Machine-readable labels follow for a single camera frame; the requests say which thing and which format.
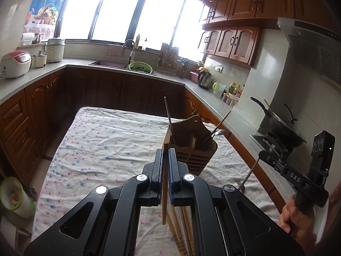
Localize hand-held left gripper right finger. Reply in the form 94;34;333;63
167;149;305;256

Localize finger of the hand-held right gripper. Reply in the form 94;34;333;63
258;150;287;172

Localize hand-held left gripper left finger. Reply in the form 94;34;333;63
24;149;163;256

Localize wooden utensil holder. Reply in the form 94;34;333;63
163;115;217;175

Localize carved wooden chopstick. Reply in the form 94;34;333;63
162;142;169;226
182;208;195;256
176;210;192;256
170;212;185;256

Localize dark thin chopstick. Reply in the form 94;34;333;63
164;96;176;145
203;111;232;144

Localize person's right hand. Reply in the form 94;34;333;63
278;194;320;246

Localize gas stove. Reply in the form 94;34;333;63
250;132;293;166

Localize black wok with lid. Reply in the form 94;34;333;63
250;97;307;148

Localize floral white tablecloth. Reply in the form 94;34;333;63
31;107;280;256

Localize white spice jar set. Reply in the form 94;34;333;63
222;93;239;107

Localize glass condiment jars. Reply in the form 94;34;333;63
228;82;244;98

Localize grey kitchen countertop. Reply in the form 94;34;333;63
0;57;293;166

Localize steel electric kettle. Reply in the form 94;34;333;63
197;71;213;90

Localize wooden lower cabinets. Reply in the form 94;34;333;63
0;67;284;211

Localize wooden cabinets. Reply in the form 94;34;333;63
0;67;284;211
198;0;341;67

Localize green plastic colander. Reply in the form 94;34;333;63
128;61;156;74

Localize knife and board rack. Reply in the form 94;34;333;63
158;43;182;76

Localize range hood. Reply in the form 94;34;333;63
277;17;341;80

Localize kitchen sink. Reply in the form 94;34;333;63
89;60;128;69

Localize chrome kitchen faucet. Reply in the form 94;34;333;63
123;39;136;64

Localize white bin with green rim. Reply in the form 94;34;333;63
0;176;36;219

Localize wooden upper cabinets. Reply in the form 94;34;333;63
198;0;341;67

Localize large white rice cooker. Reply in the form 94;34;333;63
46;37;66;64

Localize small white cooker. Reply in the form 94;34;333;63
30;51;48;68

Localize kitchen window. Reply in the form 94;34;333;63
57;0;211;63

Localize white and red rice cooker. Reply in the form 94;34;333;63
0;50;32;79

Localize white paper towel roll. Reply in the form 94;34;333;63
21;32;36;46

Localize tropical fruit wall poster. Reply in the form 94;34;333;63
23;0;71;39

